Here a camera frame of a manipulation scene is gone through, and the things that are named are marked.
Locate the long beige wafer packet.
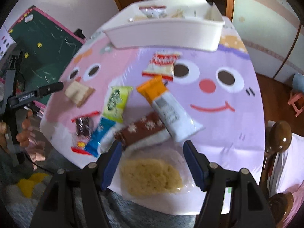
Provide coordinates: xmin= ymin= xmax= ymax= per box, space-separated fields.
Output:
xmin=64 ymin=80 xmax=95 ymax=108

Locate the red edged dark snack packet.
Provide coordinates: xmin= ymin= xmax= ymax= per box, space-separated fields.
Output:
xmin=71 ymin=111 xmax=101 ymax=155

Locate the blue foil snack packet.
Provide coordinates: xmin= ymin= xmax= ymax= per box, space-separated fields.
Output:
xmin=85 ymin=117 xmax=116 ymax=158

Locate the yellow crumbly snack bag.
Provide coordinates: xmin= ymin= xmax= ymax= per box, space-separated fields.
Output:
xmin=119 ymin=158 xmax=191 ymax=200

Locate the green pineapple cake packet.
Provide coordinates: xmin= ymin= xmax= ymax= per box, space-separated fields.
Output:
xmin=103 ymin=86 xmax=133 ymax=123

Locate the brown snowflake snack packet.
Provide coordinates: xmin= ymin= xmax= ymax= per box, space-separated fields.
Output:
xmin=101 ymin=112 xmax=171 ymax=153

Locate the orange white long packet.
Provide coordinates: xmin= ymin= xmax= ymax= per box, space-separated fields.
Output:
xmin=137 ymin=76 xmax=205 ymax=143

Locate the red white cookie packet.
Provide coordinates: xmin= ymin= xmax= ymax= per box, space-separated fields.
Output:
xmin=142 ymin=51 xmax=182 ymax=81

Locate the person's left hand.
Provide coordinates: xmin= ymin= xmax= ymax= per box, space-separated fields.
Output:
xmin=1 ymin=110 xmax=33 ymax=153

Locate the yellow plush toy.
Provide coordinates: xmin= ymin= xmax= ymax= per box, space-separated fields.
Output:
xmin=17 ymin=172 xmax=49 ymax=199

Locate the white perforated board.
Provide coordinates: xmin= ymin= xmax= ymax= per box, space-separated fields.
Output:
xmin=0 ymin=26 xmax=17 ymax=67

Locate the brown wooden chair knob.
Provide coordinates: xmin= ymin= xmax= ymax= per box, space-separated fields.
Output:
xmin=265 ymin=120 xmax=292 ymax=155

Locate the pink cartoon tablecloth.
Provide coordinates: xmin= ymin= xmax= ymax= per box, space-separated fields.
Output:
xmin=40 ymin=17 xmax=265 ymax=215

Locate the small pink stool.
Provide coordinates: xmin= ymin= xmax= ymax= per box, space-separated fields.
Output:
xmin=287 ymin=91 xmax=304 ymax=117

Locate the white plastic storage bin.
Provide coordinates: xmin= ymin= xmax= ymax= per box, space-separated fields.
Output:
xmin=101 ymin=0 xmax=225 ymax=51

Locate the green chalkboard pink frame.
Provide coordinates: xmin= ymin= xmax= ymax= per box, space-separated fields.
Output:
xmin=9 ymin=6 xmax=85 ymax=92

